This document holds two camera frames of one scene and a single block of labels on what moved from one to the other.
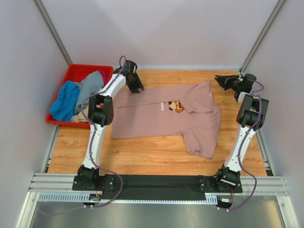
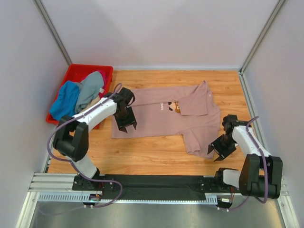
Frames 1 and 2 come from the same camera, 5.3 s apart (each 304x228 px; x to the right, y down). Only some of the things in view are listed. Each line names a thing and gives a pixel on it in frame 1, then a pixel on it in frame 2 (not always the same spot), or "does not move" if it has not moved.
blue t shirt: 64,107 does not move
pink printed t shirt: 190,110 does not move
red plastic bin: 75,72 does not move
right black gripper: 232,82 → 222,147
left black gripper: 131,77 → 126,121
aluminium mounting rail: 58,187 does not move
